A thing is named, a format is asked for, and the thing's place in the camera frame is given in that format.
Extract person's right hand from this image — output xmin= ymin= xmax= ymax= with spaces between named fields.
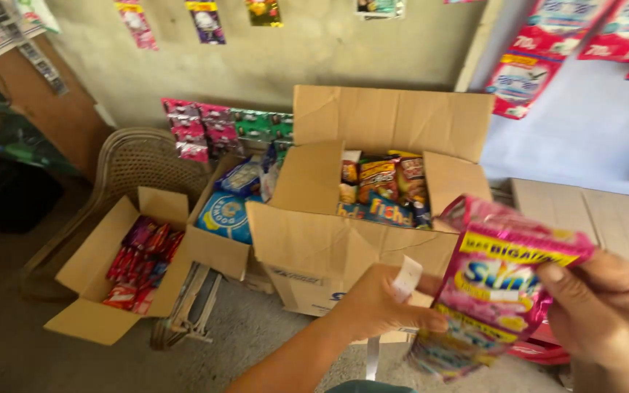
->
xmin=535 ymin=250 xmax=629 ymax=378

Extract person's left hand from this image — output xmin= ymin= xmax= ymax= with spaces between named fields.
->
xmin=335 ymin=264 xmax=450 ymax=342

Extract white paper tag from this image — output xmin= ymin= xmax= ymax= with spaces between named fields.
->
xmin=391 ymin=255 xmax=424 ymax=304

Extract pink detergent sachet strip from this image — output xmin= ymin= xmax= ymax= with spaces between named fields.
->
xmin=406 ymin=195 xmax=597 ymax=383

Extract large open cardboard box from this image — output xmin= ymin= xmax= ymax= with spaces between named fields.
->
xmin=246 ymin=84 xmax=495 ymax=318

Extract person's teal clothing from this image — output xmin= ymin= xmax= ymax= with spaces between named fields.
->
xmin=325 ymin=380 xmax=419 ymax=393

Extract flat closed cardboard box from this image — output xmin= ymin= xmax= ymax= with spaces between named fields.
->
xmin=510 ymin=177 xmax=629 ymax=285

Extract heap of assorted snack packets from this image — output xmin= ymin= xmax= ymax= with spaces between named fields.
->
xmin=336 ymin=150 xmax=433 ymax=229

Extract medium cardboard box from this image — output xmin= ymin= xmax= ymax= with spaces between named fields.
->
xmin=185 ymin=153 xmax=293 ymax=282

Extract blue round-print biscuit packet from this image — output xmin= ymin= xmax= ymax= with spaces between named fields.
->
xmin=196 ymin=191 xmax=256 ymax=245

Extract blue white snack packet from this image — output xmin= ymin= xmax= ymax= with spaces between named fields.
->
xmin=215 ymin=157 xmax=263 ymax=198

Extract hanging green sachet strips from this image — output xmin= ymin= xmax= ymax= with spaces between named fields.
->
xmin=232 ymin=108 xmax=295 ymax=164

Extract pile of red sachets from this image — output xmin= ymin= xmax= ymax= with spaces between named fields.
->
xmin=102 ymin=215 xmax=185 ymax=316

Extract hanging pink sachet strips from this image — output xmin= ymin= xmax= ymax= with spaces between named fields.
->
xmin=161 ymin=98 xmax=241 ymax=163

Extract hanging red white sachet strips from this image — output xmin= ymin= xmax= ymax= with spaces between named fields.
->
xmin=484 ymin=0 xmax=629 ymax=120

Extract brown wicker chair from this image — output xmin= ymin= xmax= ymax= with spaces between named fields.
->
xmin=19 ymin=128 xmax=213 ymax=303

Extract small cardboard box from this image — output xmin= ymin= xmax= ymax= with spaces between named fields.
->
xmin=44 ymin=186 xmax=195 ymax=346

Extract hanging teal sachet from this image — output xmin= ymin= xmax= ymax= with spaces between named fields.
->
xmin=355 ymin=0 xmax=405 ymax=20

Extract hanging yellow green sachet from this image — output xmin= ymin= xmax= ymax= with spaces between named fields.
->
xmin=245 ymin=0 xmax=284 ymax=28

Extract hanging purple sachet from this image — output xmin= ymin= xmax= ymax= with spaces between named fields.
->
xmin=185 ymin=0 xmax=227 ymax=45

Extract hanging pink sachet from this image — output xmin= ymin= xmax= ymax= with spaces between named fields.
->
xmin=114 ymin=0 xmax=159 ymax=51

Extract brown wooden board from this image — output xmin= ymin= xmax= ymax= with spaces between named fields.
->
xmin=0 ymin=34 xmax=114 ymax=181

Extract dark plastic bag heap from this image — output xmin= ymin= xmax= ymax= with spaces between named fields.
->
xmin=0 ymin=65 xmax=78 ymax=233

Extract stack of papers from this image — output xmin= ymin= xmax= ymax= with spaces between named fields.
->
xmin=0 ymin=0 xmax=70 ymax=96

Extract metal wire rack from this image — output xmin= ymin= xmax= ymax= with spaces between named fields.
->
xmin=150 ymin=261 xmax=223 ymax=351

